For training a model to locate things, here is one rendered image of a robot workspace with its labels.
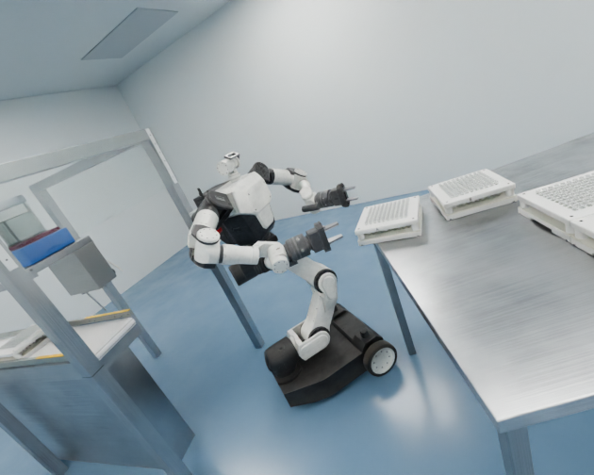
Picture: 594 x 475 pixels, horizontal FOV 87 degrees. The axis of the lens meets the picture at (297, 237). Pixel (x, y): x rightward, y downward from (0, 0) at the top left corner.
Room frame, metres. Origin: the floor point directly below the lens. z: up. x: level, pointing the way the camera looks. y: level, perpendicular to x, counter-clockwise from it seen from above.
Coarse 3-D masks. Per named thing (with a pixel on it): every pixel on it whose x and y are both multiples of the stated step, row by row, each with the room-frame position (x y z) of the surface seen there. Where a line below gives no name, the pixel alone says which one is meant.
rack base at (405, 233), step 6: (420, 210) 1.19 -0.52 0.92; (420, 216) 1.14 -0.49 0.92; (420, 222) 1.09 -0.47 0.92; (402, 228) 1.10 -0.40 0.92; (408, 228) 1.08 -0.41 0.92; (420, 228) 1.04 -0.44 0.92; (366, 234) 1.18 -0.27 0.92; (378, 234) 1.14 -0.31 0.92; (384, 234) 1.12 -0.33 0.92; (390, 234) 1.10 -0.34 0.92; (396, 234) 1.08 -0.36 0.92; (402, 234) 1.07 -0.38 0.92; (408, 234) 1.05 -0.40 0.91; (414, 234) 1.04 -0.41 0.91; (420, 234) 1.03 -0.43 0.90; (360, 240) 1.15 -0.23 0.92; (366, 240) 1.14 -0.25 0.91; (372, 240) 1.12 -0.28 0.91; (378, 240) 1.11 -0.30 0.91; (384, 240) 1.10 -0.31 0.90
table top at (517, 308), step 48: (576, 144) 1.25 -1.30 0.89; (432, 240) 0.97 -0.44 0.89; (480, 240) 0.86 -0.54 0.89; (528, 240) 0.76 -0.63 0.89; (432, 288) 0.73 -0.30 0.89; (480, 288) 0.65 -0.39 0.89; (528, 288) 0.59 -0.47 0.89; (576, 288) 0.54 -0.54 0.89; (480, 336) 0.52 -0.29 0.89; (528, 336) 0.47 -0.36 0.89; (576, 336) 0.43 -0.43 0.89; (480, 384) 0.42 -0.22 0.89; (528, 384) 0.38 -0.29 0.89; (576, 384) 0.35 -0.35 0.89
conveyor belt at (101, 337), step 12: (96, 324) 1.52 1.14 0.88; (108, 324) 1.45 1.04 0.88; (120, 324) 1.39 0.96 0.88; (132, 324) 1.41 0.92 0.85; (84, 336) 1.43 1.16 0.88; (96, 336) 1.37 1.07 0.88; (108, 336) 1.31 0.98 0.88; (120, 336) 1.33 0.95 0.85; (48, 348) 1.47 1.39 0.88; (96, 348) 1.25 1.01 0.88; (108, 348) 1.27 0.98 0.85
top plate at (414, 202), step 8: (416, 200) 1.20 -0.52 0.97; (368, 208) 1.33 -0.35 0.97; (400, 208) 1.18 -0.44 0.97; (408, 208) 1.15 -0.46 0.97; (416, 208) 1.12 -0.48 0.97; (408, 216) 1.09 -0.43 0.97; (416, 216) 1.06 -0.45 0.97; (360, 224) 1.19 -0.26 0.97; (368, 224) 1.16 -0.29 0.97; (376, 224) 1.13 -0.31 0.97; (384, 224) 1.10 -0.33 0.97; (392, 224) 1.08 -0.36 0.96; (400, 224) 1.06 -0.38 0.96; (408, 224) 1.05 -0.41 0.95; (360, 232) 1.14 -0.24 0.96; (368, 232) 1.13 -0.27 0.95
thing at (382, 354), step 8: (376, 344) 1.35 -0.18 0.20; (384, 344) 1.34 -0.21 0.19; (368, 352) 1.33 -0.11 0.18; (376, 352) 1.32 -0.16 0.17; (384, 352) 1.34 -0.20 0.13; (392, 352) 1.34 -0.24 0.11; (368, 360) 1.31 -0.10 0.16; (376, 360) 1.32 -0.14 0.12; (384, 360) 1.34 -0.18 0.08; (392, 360) 1.34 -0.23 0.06; (368, 368) 1.30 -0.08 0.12; (376, 368) 1.32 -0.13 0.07; (384, 368) 1.33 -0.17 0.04
